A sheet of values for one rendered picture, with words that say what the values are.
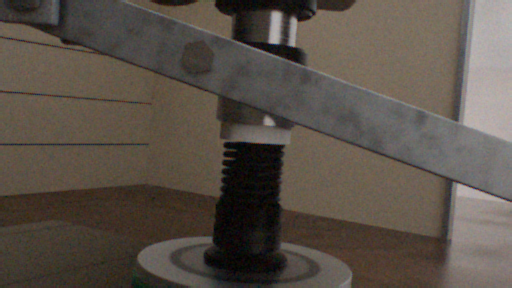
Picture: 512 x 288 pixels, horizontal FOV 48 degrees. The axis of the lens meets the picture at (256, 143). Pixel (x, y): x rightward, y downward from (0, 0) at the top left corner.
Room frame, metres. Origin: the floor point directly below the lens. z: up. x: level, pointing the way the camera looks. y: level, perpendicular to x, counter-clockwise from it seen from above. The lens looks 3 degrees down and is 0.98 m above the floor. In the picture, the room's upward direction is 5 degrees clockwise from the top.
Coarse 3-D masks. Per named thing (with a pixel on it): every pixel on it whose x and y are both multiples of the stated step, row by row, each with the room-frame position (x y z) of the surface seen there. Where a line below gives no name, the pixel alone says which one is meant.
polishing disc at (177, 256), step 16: (176, 240) 0.63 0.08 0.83; (192, 240) 0.63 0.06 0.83; (208, 240) 0.64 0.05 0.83; (144, 256) 0.55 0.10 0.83; (160, 256) 0.56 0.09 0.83; (176, 256) 0.56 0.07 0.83; (192, 256) 0.57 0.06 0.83; (288, 256) 0.60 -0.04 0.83; (304, 256) 0.60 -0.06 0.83; (320, 256) 0.61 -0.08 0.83; (144, 272) 0.51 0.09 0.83; (160, 272) 0.50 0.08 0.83; (176, 272) 0.51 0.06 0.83; (192, 272) 0.51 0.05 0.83; (208, 272) 0.51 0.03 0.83; (224, 272) 0.52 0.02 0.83; (240, 272) 0.52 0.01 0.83; (272, 272) 0.53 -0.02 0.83; (288, 272) 0.53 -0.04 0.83; (304, 272) 0.54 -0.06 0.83; (320, 272) 0.54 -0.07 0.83; (336, 272) 0.55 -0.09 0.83
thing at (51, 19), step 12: (0, 0) 0.48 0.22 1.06; (48, 0) 0.48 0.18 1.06; (0, 12) 0.48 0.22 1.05; (12, 12) 0.48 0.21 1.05; (24, 12) 0.48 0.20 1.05; (36, 12) 0.48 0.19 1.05; (48, 12) 0.48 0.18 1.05; (24, 24) 0.49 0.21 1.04; (36, 24) 0.48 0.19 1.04; (48, 24) 0.48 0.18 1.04
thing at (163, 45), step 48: (96, 0) 0.50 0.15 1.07; (96, 48) 0.50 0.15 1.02; (144, 48) 0.50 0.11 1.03; (192, 48) 0.49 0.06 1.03; (240, 48) 0.50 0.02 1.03; (240, 96) 0.50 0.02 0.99; (288, 96) 0.50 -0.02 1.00; (336, 96) 0.50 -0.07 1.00; (384, 96) 0.51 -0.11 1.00; (384, 144) 0.50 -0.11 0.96; (432, 144) 0.51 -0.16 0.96; (480, 144) 0.51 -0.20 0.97
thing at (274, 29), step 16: (240, 16) 0.54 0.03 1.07; (256, 16) 0.53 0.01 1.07; (272, 16) 0.53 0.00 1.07; (288, 16) 0.54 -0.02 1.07; (240, 32) 0.54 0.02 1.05; (256, 32) 0.53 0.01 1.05; (272, 32) 0.53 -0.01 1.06; (288, 32) 0.54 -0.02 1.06; (256, 48) 0.52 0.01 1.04; (272, 48) 0.52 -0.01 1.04; (288, 48) 0.53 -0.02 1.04; (304, 64) 0.55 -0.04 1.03; (224, 112) 0.54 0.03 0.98; (240, 112) 0.53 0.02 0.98; (256, 112) 0.53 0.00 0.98
